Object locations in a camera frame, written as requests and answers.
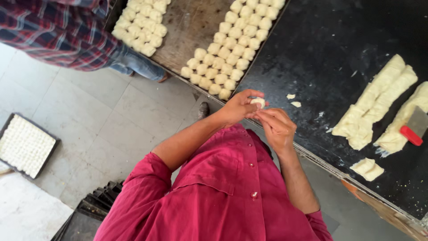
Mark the person's right hand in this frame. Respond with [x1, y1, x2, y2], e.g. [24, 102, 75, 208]
[253, 108, 298, 153]

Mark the person's left hand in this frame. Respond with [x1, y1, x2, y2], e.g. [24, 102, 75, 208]
[222, 89, 270, 127]

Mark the dark shoe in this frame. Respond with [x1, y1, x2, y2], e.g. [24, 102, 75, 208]
[198, 102, 210, 121]

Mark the large group of dough balls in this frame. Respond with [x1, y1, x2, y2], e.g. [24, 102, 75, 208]
[181, 0, 286, 101]

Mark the person's red shirt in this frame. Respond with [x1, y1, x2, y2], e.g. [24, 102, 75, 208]
[94, 123, 334, 241]

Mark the long layered dough strip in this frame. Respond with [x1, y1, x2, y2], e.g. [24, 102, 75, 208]
[347, 65, 418, 151]
[373, 81, 428, 158]
[332, 54, 406, 138]

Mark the large metal baking tray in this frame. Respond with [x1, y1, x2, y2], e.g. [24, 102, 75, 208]
[104, 0, 291, 102]

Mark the cut dough chunk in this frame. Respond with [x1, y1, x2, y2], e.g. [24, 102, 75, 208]
[350, 158, 385, 182]

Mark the small group of dough balls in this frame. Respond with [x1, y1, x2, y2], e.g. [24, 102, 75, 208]
[111, 0, 172, 57]

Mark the stack of empty black trays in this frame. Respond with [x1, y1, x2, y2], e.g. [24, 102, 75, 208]
[51, 181, 125, 241]

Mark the black tray of dough pieces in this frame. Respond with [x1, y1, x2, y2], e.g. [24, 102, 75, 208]
[0, 113, 61, 180]

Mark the white stone slab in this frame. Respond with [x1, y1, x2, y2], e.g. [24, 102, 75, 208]
[0, 171, 74, 241]

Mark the red-handled metal dough scraper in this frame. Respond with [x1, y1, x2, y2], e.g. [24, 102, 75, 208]
[399, 106, 428, 147]

